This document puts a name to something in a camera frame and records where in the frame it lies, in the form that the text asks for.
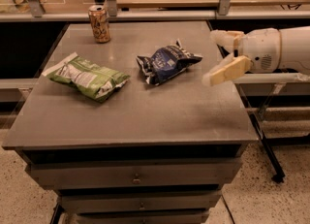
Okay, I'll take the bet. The top grey drawer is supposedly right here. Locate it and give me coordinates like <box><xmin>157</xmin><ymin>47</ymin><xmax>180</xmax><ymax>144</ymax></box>
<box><xmin>28</xmin><ymin>158</ymin><xmax>241</xmax><ymax>190</ymax></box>

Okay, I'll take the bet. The orange soda can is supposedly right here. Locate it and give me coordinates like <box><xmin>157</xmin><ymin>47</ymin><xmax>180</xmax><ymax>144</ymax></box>
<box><xmin>88</xmin><ymin>5</ymin><xmax>110</xmax><ymax>43</ymax></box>

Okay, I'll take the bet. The black metal table leg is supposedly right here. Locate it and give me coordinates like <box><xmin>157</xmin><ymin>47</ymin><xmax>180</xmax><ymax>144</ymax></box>
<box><xmin>249</xmin><ymin>113</ymin><xmax>285</xmax><ymax>183</ymax></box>

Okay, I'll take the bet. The grey drawer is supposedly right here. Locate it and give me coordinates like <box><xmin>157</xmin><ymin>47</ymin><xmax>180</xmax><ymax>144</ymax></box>
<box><xmin>28</xmin><ymin>158</ymin><xmax>241</xmax><ymax>190</ymax></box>
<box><xmin>75</xmin><ymin>209</ymin><xmax>209</xmax><ymax>224</ymax></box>
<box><xmin>59</xmin><ymin>191</ymin><xmax>220</xmax><ymax>213</ymax></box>

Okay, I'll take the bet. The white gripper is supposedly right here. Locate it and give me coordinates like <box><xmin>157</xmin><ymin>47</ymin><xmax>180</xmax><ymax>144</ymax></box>
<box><xmin>201</xmin><ymin>28</ymin><xmax>281</xmax><ymax>86</ymax></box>

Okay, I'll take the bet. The grey drawer cabinet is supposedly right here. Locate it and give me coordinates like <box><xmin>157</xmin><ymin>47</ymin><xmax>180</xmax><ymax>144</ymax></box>
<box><xmin>1</xmin><ymin>20</ymin><xmax>260</xmax><ymax>224</ymax></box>

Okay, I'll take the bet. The bottom grey drawer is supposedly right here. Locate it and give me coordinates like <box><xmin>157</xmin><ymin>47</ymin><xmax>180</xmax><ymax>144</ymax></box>
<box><xmin>75</xmin><ymin>209</ymin><xmax>209</xmax><ymax>224</ymax></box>

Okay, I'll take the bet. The middle grey drawer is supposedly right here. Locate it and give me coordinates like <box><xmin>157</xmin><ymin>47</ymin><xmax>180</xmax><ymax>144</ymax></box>
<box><xmin>59</xmin><ymin>191</ymin><xmax>220</xmax><ymax>213</ymax></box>

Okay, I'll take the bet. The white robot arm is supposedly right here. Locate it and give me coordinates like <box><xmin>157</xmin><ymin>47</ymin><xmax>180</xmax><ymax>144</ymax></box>
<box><xmin>202</xmin><ymin>26</ymin><xmax>310</xmax><ymax>86</ymax></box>

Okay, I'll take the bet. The blue chip bag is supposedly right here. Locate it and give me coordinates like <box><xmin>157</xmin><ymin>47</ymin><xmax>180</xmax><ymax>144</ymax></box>
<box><xmin>136</xmin><ymin>39</ymin><xmax>202</xmax><ymax>85</ymax></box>

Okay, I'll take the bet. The green chip bag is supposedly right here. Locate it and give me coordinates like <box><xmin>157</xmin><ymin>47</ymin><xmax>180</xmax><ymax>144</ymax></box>
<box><xmin>42</xmin><ymin>52</ymin><xmax>130</xmax><ymax>103</ymax></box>

